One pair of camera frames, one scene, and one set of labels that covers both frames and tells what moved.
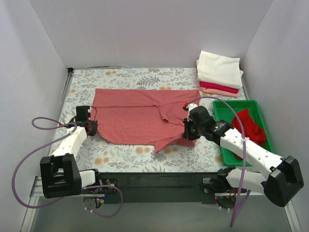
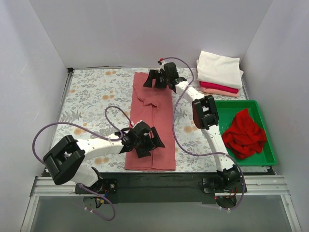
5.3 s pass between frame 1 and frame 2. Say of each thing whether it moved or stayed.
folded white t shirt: stayed
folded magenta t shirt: stayed
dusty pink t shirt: moved
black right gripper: moved
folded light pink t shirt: stayed
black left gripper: moved
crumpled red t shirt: stayed
